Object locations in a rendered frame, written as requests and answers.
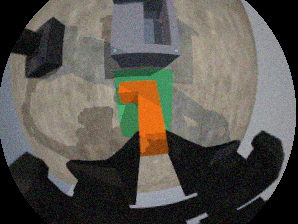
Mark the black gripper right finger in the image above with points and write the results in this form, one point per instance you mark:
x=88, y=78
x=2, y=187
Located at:
x=192, y=162

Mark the orange l-shaped part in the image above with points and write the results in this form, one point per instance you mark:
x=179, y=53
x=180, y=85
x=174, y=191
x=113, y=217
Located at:
x=153, y=140

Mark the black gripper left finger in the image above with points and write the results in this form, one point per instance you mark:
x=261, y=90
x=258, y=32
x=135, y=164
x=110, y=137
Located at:
x=121, y=169

